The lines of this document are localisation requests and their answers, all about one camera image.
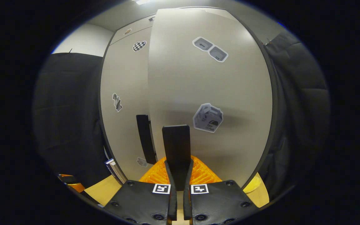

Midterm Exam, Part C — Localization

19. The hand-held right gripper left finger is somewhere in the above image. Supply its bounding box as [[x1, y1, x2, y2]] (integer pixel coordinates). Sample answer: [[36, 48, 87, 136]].
[[103, 156, 178, 225]]

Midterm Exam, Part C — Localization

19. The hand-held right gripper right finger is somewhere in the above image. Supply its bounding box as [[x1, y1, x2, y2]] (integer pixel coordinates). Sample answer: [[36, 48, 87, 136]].
[[183, 156, 260, 225]]

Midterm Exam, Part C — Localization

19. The black door handle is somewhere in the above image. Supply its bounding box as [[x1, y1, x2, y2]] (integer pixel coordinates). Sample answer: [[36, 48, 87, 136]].
[[136, 115, 157, 165], [162, 125, 191, 191]]

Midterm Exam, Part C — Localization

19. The beige double-door shoe cabinet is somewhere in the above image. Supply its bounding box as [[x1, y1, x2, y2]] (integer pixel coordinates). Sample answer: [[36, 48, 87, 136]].
[[98, 6, 279, 188]]

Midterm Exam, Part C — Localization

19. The beige door with checkered sticker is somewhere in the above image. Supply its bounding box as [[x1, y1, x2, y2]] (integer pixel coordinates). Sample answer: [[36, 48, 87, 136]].
[[100, 27, 155, 182]]

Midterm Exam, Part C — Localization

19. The beige door with box sticker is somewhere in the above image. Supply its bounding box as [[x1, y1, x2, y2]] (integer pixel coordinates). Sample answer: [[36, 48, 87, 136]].
[[148, 8, 274, 188]]

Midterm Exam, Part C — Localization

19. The beige cabinet drawer front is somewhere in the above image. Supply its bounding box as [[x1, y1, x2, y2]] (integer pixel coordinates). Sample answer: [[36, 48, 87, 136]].
[[110, 14, 157, 46]]

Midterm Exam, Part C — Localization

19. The black backdrop cloth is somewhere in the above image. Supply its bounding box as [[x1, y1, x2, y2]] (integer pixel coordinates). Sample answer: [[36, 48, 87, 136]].
[[33, 31, 330, 200]]

